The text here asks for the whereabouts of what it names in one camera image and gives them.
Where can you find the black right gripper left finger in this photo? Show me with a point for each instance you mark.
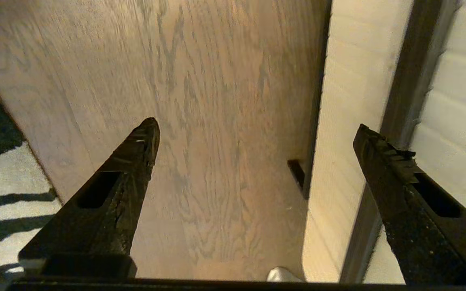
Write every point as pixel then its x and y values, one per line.
pixel 95 226

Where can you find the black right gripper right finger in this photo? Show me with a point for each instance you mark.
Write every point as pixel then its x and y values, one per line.
pixel 431 234

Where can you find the white ribbed drawer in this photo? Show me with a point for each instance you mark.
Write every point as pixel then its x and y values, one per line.
pixel 346 121

